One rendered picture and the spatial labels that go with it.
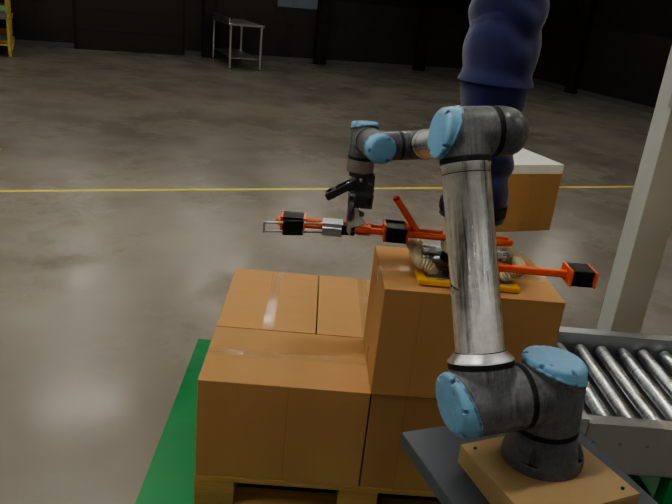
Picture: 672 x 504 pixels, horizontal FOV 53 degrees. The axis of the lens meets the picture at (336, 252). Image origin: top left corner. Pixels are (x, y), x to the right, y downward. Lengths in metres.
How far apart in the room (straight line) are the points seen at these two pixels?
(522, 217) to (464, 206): 2.55
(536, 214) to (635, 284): 0.73
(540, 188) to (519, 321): 1.84
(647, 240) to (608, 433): 1.46
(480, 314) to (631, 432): 1.08
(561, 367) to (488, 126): 0.56
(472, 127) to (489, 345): 0.48
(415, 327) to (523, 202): 1.91
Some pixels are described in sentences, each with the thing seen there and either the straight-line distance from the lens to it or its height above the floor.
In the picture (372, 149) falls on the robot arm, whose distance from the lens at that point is 2.04.
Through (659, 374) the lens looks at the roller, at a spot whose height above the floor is 0.54.
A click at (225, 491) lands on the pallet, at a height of 0.08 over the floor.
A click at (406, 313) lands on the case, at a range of 2.22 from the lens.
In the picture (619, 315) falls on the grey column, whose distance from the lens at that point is 3.80.
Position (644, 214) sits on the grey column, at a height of 0.95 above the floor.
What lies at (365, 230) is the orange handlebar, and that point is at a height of 1.08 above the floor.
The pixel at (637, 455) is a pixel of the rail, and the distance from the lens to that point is 2.54.
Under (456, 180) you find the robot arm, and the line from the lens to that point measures 1.51.
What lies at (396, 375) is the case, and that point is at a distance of 2.33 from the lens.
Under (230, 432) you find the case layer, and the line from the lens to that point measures 2.48.
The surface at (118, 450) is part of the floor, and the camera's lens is 2.99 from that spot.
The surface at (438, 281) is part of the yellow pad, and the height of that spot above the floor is 0.97.
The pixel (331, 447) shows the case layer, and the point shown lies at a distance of 2.50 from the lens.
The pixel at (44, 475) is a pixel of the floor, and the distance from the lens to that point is 2.92.
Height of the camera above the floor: 1.82
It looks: 21 degrees down
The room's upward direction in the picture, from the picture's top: 6 degrees clockwise
